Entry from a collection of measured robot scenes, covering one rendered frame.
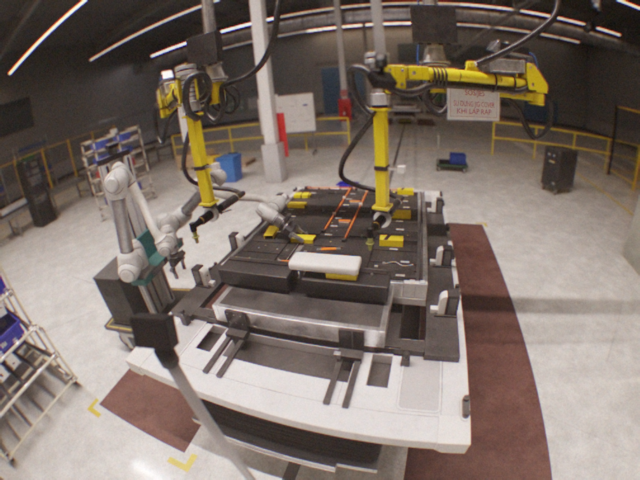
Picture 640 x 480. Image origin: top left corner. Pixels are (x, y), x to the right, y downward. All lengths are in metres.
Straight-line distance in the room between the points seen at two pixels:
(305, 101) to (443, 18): 8.50
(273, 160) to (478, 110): 5.83
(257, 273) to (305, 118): 8.54
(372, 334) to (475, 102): 1.24
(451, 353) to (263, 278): 1.01
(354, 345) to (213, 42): 1.80
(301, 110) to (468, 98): 8.55
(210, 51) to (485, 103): 1.54
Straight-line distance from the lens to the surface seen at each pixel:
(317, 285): 1.53
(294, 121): 10.02
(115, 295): 2.86
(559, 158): 7.03
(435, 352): 1.48
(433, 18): 1.63
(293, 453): 1.70
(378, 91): 1.38
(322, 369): 1.53
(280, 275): 1.59
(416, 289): 1.70
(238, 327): 1.66
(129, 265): 2.17
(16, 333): 3.02
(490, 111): 1.74
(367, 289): 1.47
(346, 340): 1.43
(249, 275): 1.67
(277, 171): 7.08
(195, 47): 2.03
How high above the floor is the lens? 1.96
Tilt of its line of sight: 27 degrees down
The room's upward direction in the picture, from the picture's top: 5 degrees counter-clockwise
